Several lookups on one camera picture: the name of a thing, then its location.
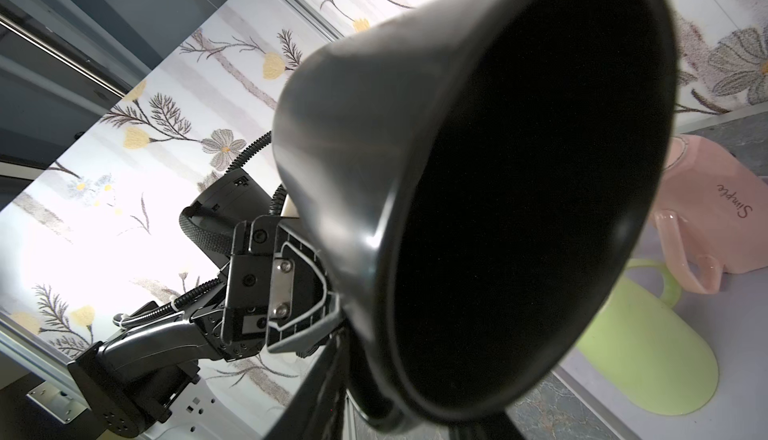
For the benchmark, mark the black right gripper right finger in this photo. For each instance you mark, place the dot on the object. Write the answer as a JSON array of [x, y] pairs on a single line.
[[498, 426]]

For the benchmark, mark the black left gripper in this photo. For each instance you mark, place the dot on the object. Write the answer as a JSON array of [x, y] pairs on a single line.
[[278, 292]]

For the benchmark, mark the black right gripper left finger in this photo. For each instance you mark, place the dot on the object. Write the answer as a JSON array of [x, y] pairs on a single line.
[[317, 410]]

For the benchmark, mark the black ceramic mug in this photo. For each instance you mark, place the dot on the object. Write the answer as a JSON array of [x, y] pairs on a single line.
[[475, 175]]

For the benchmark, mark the pink ceramic mug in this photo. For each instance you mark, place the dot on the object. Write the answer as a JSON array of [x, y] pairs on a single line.
[[710, 213]]

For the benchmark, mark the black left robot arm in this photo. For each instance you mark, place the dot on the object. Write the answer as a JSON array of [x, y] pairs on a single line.
[[132, 380]]

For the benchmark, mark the light green ceramic mug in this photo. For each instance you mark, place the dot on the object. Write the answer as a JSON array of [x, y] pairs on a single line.
[[641, 346]]

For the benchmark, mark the lavender plastic tray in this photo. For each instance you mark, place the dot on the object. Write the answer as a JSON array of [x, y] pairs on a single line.
[[734, 324]]

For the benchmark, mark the aluminium left corner post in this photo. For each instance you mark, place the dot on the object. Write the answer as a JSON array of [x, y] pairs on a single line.
[[316, 20]]

